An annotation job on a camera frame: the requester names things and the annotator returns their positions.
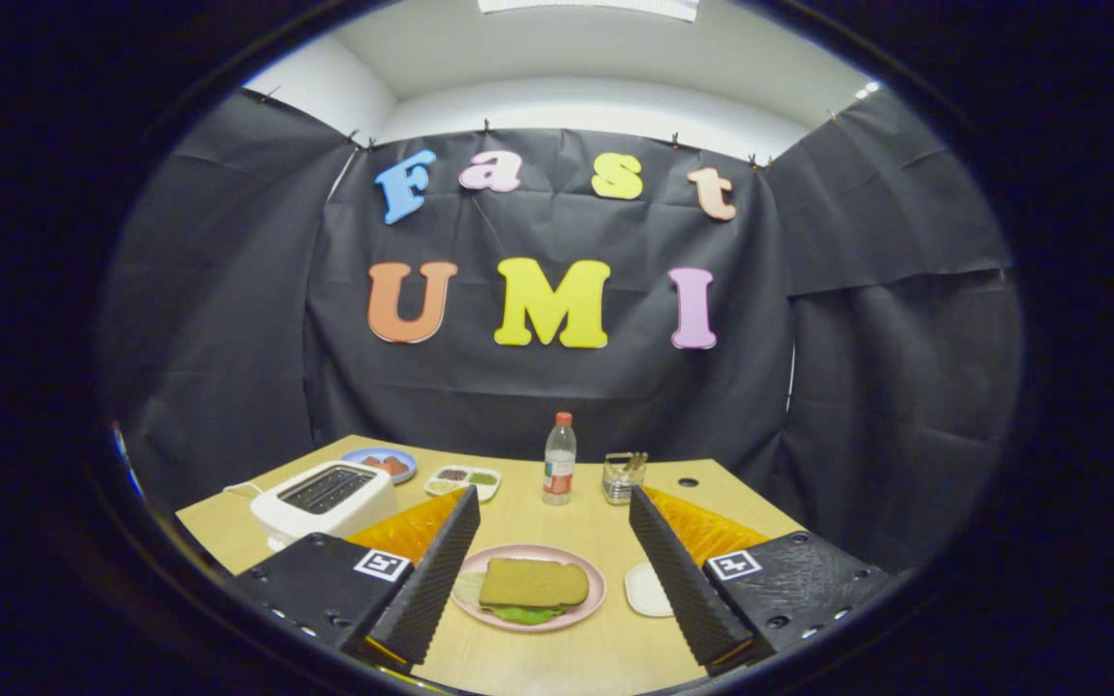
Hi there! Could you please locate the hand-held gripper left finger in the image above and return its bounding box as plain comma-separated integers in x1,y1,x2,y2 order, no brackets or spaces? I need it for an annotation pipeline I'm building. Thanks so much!
233,485,483,673

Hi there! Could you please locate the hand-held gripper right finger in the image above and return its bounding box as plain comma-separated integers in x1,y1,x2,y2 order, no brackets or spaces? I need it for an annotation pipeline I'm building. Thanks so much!
629,485,896,676

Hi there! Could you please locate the green lettuce leaf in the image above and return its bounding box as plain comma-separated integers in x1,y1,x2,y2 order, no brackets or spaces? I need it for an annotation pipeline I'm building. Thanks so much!
455,570,568,625

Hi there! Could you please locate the brown toasted bread slice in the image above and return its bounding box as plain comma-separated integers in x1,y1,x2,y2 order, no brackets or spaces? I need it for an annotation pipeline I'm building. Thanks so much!
478,558,591,610

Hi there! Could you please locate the small white dish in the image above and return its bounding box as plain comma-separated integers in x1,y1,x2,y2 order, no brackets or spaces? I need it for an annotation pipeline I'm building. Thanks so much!
624,563,676,619

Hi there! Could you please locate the pink plate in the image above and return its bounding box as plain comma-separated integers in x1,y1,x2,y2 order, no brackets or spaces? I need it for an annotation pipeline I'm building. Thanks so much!
451,544,607,633

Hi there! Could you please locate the white toaster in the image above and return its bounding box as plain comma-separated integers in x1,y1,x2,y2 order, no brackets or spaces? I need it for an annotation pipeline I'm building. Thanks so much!
249,460,401,552

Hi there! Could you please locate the white divided tray with grains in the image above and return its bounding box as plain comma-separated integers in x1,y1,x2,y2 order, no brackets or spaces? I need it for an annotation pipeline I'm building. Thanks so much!
424,465,503,504

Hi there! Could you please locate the blue plate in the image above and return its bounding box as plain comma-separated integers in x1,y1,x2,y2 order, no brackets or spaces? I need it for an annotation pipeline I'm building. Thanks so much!
341,447,419,485

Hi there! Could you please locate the clear bottle with red cap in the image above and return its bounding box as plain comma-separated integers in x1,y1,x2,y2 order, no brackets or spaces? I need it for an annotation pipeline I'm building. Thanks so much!
542,412,578,507

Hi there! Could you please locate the black backdrop cloth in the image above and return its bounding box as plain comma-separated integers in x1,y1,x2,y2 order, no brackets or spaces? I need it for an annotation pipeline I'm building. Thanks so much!
98,87,1022,576

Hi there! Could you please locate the white and blue object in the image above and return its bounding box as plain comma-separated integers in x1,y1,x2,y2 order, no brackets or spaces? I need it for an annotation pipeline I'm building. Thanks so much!
112,420,144,499

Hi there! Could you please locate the large ceiling light panel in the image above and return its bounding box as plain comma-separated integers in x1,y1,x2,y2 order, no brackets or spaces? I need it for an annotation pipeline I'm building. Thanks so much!
477,0,701,22

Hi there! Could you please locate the wire cutlery holder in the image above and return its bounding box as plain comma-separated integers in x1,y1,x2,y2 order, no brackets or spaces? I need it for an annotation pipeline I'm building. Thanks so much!
601,452,648,506

